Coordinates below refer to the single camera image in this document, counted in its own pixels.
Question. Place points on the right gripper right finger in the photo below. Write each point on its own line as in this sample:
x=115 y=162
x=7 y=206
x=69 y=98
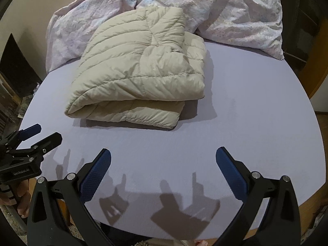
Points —
x=280 y=224

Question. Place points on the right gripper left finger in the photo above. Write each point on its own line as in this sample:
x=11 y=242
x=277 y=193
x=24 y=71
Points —
x=46 y=224

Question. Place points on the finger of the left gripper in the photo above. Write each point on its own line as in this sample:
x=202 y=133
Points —
x=29 y=132
x=47 y=144

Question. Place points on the beige quilted down jacket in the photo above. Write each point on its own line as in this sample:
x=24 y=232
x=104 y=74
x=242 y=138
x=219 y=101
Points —
x=140 y=67

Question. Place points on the person left hand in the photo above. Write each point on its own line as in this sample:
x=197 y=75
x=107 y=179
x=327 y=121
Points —
x=22 y=199

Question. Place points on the dark cluttered shelf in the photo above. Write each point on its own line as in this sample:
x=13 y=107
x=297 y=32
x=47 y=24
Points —
x=19 y=83

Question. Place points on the lavender bed sheet mattress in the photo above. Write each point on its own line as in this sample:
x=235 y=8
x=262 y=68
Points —
x=166 y=183

